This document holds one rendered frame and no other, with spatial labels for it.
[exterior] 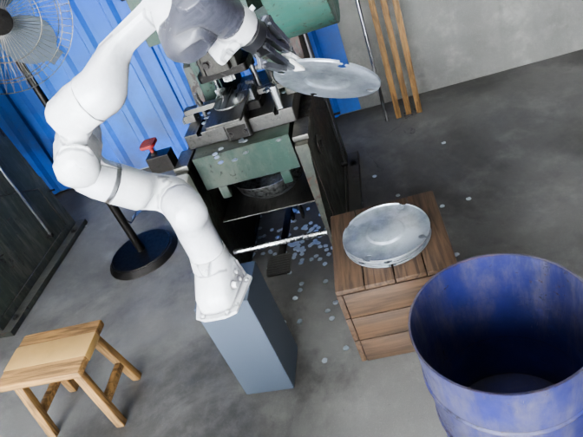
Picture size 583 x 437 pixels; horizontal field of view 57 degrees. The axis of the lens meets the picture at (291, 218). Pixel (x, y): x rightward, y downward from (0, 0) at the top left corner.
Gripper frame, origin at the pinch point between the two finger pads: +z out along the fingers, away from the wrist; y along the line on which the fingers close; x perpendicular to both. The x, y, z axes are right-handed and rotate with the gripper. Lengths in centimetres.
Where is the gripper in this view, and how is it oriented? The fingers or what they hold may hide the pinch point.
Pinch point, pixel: (293, 61)
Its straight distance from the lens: 140.0
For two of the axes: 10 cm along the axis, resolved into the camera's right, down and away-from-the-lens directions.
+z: 5.4, 1.0, 8.4
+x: -8.4, -0.5, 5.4
